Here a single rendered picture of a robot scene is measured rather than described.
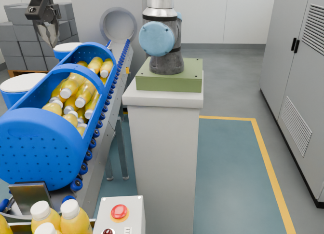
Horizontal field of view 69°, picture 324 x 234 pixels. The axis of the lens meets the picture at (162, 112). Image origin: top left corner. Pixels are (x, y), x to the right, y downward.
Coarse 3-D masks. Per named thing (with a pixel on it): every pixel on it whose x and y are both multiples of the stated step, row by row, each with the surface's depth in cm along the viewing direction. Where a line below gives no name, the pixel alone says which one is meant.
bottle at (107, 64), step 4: (104, 60) 143; (108, 60) 139; (104, 64) 133; (108, 64) 134; (112, 64) 138; (100, 68) 132; (104, 68) 130; (108, 68) 131; (100, 72) 131; (108, 72) 131
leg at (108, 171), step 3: (108, 153) 199; (108, 156) 198; (108, 159) 198; (108, 162) 199; (108, 165) 201; (105, 168) 202; (108, 168) 202; (111, 168) 208; (105, 171) 204; (108, 171) 204; (111, 171) 207; (108, 174) 206; (111, 174) 207; (108, 177) 207; (111, 177) 207; (108, 180) 209
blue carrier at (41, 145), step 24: (96, 48) 140; (48, 72) 103; (72, 72) 100; (24, 96) 78; (48, 96) 113; (0, 120) 65; (24, 120) 64; (48, 120) 67; (96, 120) 94; (0, 144) 68; (24, 144) 68; (48, 144) 68; (72, 144) 69; (0, 168) 72; (24, 168) 72; (48, 168) 73; (72, 168) 73
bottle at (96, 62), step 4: (96, 56) 141; (92, 60) 135; (96, 60) 135; (100, 60) 139; (92, 64) 130; (96, 64) 131; (100, 64) 136; (88, 68) 129; (92, 68) 128; (96, 68) 130; (96, 72) 130
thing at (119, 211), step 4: (120, 204) 54; (112, 208) 53; (116, 208) 52; (120, 208) 52; (124, 208) 52; (112, 212) 52; (116, 212) 52; (120, 212) 52; (124, 212) 52; (112, 216) 51; (116, 216) 51; (120, 216) 51; (124, 216) 51
